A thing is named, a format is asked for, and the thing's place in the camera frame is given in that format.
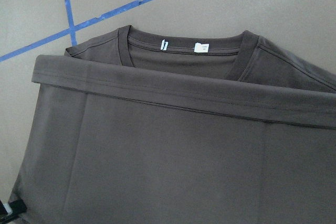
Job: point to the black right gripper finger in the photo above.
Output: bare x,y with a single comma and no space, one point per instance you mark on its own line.
11,210

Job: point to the brown t-shirt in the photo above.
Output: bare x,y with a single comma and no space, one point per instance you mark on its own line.
132,127

